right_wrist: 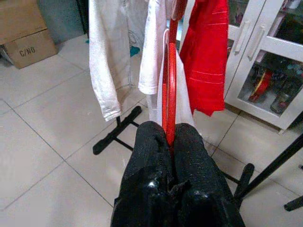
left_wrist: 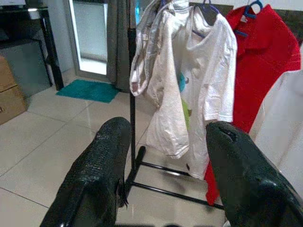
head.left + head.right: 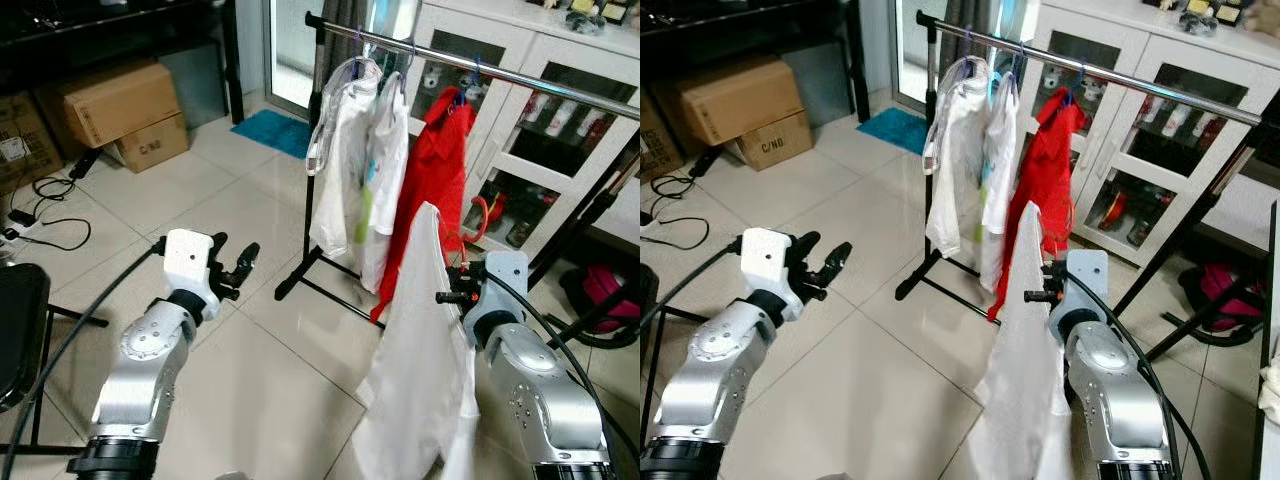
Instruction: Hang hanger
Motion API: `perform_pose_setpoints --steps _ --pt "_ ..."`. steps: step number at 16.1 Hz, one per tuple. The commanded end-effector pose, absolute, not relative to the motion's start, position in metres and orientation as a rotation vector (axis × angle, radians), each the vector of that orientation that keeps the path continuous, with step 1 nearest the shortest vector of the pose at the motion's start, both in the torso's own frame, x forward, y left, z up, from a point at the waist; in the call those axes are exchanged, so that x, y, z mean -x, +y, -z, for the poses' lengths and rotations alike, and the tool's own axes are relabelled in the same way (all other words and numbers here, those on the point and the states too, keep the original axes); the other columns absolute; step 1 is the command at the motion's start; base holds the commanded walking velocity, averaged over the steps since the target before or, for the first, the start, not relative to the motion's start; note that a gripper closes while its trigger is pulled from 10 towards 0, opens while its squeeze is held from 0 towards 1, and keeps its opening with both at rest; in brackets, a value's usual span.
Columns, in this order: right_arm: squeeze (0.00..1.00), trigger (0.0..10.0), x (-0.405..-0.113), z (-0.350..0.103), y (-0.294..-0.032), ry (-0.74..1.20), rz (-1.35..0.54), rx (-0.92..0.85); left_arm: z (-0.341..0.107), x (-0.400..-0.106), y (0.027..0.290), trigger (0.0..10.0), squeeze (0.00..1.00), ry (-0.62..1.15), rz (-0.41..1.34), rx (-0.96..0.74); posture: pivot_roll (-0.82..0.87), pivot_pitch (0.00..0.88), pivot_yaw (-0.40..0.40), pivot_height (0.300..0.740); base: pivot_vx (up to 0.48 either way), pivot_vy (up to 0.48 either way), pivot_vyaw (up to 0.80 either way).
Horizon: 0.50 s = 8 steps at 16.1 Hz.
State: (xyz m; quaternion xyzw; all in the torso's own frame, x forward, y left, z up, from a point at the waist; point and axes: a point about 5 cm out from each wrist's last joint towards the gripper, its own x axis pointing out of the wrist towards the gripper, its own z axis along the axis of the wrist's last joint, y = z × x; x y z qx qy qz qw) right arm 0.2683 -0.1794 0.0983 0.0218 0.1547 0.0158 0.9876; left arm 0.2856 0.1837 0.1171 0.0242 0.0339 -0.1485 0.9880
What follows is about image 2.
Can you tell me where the red polo shirt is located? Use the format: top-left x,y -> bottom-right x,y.
205,3 -> 301,206

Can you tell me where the aluminium framed glass door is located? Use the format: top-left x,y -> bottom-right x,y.
63,0 -> 112,82

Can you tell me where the blue plastic hanger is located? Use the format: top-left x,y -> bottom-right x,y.
235,0 -> 265,38

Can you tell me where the teal floor mat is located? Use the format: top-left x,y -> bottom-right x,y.
55,79 -> 121,104

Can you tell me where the black desk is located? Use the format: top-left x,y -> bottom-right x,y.
0,3 -> 64,92

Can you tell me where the grey curtain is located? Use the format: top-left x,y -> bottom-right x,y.
106,0 -> 138,92

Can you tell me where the white printed t-shirt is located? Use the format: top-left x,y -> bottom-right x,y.
182,13 -> 238,180

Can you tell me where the printed brown cardboard box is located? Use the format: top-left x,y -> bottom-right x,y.
0,55 -> 28,126

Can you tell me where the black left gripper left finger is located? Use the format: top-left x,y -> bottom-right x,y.
40,116 -> 132,227

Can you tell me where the cream hanging garment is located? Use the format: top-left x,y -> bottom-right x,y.
129,0 -> 190,159

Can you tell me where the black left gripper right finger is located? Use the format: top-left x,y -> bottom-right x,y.
205,121 -> 303,227

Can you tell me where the black and silver clothes rack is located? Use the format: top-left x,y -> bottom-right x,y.
125,0 -> 225,211

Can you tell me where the large white shirt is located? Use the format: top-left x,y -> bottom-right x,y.
248,42 -> 303,190

